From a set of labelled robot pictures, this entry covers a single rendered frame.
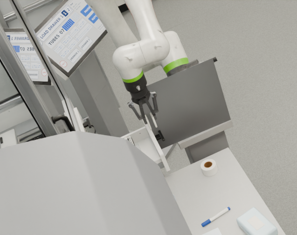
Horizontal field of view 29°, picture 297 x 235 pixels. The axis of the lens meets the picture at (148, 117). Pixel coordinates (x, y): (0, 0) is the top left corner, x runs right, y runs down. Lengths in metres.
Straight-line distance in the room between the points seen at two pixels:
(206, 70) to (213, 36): 2.20
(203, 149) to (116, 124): 0.97
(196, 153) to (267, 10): 2.26
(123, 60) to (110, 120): 1.43
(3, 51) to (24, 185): 0.51
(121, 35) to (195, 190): 0.78
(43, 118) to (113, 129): 1.87
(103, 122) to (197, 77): 1.18
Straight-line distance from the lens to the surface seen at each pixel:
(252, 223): 2.36
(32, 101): 1.87
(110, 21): 2.68
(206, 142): 2.93
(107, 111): 3.68
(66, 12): 3.40
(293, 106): 3.99
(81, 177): 1.39
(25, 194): 1.38
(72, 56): 3.27
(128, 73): 2.35
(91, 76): 3.52
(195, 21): 5.10
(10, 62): 1.79
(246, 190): 2.52
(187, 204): 2.55
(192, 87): 2.67
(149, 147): 2.75
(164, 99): 2.66
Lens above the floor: 2.65
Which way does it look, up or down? 39 degrees down
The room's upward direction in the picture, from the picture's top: 23 degrees counter-clockwise
